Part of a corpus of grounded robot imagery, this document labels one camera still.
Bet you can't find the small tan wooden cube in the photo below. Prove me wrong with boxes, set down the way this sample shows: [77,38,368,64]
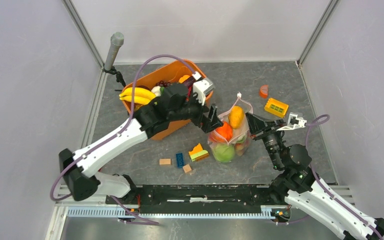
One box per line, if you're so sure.
[182,164,193,174]

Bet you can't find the blue toy brick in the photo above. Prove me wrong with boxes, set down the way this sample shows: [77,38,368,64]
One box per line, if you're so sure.
[175,152,185,169]

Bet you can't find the yellow toy waffle block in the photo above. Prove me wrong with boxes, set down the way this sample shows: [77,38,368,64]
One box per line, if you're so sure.
[264,98,289,118]

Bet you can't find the dark purple toy grapes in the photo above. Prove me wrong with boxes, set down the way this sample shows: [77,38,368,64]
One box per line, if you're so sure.
[155,80,172,88]

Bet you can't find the red lychee bunch toy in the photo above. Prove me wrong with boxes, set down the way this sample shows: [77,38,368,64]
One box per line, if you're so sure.
[234,136,250,156]

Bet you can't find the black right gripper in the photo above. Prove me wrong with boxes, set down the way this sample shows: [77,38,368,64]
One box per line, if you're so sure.
[244,112,285,169]

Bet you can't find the clear zip top bag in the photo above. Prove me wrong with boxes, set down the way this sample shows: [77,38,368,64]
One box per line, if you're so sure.
[207,92,253,163]

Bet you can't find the yellow toy banana bunch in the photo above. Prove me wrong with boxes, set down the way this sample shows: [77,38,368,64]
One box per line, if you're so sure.
[119,87,157,105]

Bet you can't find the white toy garlic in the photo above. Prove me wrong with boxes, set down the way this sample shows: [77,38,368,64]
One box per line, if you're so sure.
[151,85,165,97]

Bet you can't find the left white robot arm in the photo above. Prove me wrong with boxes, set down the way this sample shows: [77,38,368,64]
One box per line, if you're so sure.
[58,78,222,204]

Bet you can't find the green toy cabbage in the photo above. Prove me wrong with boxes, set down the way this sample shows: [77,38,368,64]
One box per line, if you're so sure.
[212,144,236,163]

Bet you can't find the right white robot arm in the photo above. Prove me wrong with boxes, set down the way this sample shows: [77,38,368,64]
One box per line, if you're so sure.
[245,113,384,240]

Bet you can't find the tan wooden block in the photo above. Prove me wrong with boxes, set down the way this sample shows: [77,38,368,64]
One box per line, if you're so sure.
[159,158,172,166]

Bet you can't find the orange green layered toy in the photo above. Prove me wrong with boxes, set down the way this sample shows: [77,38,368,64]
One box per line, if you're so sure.
[188,143,210,162]

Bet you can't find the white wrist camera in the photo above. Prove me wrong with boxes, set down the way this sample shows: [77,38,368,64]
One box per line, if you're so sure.
[192,77,215,106]
[277,112,307,131]

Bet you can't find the orange toy pumpkin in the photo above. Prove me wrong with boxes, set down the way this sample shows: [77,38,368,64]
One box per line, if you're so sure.
[214,121,233,142]

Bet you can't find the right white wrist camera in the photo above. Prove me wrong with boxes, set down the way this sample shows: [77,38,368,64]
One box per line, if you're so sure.
[277,112,307,131]

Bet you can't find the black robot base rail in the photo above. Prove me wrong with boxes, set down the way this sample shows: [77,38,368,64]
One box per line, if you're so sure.
[118,184,291,214]

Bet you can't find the grey microphone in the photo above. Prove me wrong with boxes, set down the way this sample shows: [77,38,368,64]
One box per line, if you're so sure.
[104,32,125,71]

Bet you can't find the orange semicircle toy block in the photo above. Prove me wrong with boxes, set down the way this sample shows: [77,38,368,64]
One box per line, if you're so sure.
[259,84,269,99]

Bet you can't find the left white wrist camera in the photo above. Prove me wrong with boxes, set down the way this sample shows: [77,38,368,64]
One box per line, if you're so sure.
[192,77,215,106]

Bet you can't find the orange plastic tub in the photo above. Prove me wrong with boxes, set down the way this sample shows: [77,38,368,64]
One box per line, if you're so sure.
[121,59,214,141]

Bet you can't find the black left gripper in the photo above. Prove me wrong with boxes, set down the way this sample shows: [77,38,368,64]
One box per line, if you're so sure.
[169,89,224,133]

